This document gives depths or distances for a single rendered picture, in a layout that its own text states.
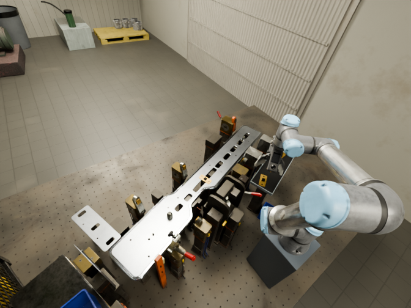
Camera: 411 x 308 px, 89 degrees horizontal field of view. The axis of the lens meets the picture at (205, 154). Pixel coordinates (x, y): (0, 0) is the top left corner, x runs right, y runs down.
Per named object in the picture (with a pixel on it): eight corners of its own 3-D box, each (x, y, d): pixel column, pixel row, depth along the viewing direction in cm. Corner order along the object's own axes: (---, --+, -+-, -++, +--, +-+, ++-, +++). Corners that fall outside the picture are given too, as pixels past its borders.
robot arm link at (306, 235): (317, 245, 92) (333, 233, 83) (287, 242, 92) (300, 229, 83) (310, 220, 101) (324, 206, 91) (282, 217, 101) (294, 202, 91)
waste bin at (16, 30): (32, 40, 496) (15, 4, 445) (36, 49, 467) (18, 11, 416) (3, 43, 471) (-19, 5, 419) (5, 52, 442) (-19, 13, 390)
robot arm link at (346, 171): (447, 214, 45) (335, 132, 88) (397, 208, 45) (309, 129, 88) (416, 250, 50) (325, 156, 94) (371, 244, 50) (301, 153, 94)
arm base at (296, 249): (314, 244, 103) (324, 235, 96) (295, 262, 96) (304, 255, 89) (290, 219, 111) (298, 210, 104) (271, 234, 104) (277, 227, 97)
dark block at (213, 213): (205, 238, 140) (212, 206, 110) (213, 244, 138) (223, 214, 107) (200, 244, 137) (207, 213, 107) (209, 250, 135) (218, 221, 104)
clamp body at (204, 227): (196, 242, 138) (200, 216, 111) (210, 252, 134) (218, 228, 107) (190, 250, 134) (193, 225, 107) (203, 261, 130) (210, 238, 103)
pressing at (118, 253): (241, 123, 184) (241, 121, 183) (263, 134, 176) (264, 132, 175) (105, 253, 102) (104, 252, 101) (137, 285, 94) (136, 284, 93)
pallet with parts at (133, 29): (138, 29, 616) (136, 16, 591) (150, 39, 572) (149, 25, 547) (92, 34, 558) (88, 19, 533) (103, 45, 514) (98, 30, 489)
